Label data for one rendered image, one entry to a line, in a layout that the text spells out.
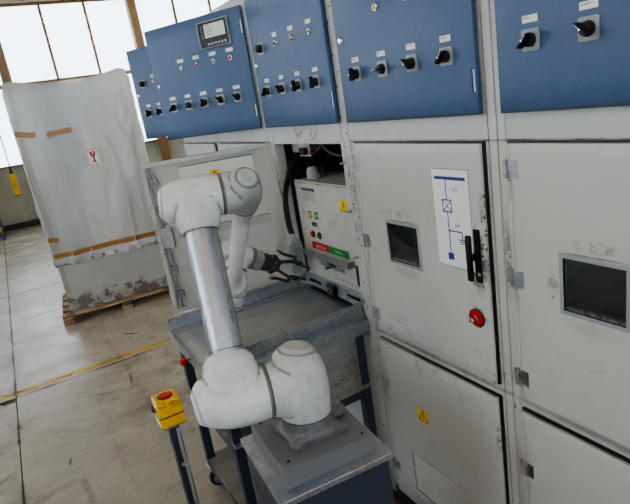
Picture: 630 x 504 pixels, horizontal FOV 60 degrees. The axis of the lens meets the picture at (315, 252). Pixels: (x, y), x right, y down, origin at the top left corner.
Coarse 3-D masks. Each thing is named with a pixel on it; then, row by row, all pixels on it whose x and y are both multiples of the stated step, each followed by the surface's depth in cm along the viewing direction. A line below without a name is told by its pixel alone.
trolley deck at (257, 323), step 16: (272, 304) 259; (288, 304) 256; (304, 304) 253; (320, 304) 250; (240, 320) 246; (256, 320) 244; (272, 320) 241; (288, 320) 238; (304, 320) 235; (176, 336) 240; (192, 336) 238; (256, 336) 227; (320, 336) 217; (336, 336) 219; (352, 336) 223; (192, 352) 222; (208, 352) 219
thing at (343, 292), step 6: (306, 276) 274; (312, 276) 268; (318, 276) 264; (312, 282) 270; (324, 282) 259; (330, 282) 253; (324, 288) 260; (342, 288) 245; (348, 288) 242; (342, 294) 246; (348, 294) 242; (354, 294) 237; (360, 294) 232; (354, 300) 238; (360, 300) 234
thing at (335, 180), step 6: (324, 174) 263; (330, 174) 260; (336, 174) 257; (342, 174) 254; (294, 180) 259; (300, 180) 254; (306, 180) 251; (312, 180) 250; (318, 180) 248; (324, 180) 245; (330, 180) 242; (336, 180) 240; (342, 180) 237; (342, 186) 223; (330, 264) 253
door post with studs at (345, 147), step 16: (336, 48) 193; (336, 64) 196; (336, 80) 199; (352, 176) 207; (352, 192) 210; (352, 208) 213; (352, 224) 217; (368, 288) 219; (368, 304) 222; (384, 400) 233; (384, 416) 237; (384, 432) 241
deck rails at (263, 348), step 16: (272, 288) 267; (288, 288) 272; (256, 304) 262; (192, 320) 249; (320, 320) 218; (336, 320) 222; (352, 320) 226; (272, 336) 208; (288, 336) 212; (304, 336) 215; (256, 352) 206; (272, 352) 209
